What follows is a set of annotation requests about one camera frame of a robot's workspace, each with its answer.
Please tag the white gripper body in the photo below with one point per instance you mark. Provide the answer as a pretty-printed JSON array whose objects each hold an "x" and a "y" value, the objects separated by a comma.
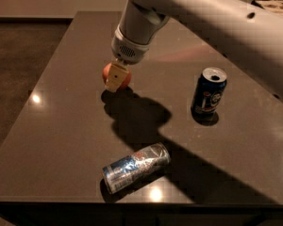
[{"x": 128, "y": 50}]

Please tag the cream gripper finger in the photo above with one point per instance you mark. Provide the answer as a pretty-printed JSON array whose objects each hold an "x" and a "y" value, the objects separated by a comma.
[{"x": 115, "y": 76}]

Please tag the red apple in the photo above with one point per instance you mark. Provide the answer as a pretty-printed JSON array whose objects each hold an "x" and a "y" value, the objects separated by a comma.
[{"x": 125, "y": 80}]

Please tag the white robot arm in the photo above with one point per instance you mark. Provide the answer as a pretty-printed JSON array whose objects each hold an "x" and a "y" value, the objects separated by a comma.
[{"x": 248, "y": 36}]

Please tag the blue pepsi can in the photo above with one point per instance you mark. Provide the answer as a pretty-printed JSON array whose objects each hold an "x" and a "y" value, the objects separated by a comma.
[{"x": 209, "y": 91}]

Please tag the silver blue redbull can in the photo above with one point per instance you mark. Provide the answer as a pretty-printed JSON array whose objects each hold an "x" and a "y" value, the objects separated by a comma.
[{"x": 130, "y": 169}]

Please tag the black wire basket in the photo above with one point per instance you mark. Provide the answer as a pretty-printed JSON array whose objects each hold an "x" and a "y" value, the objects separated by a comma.
[{"x": 268, "y": 4}]

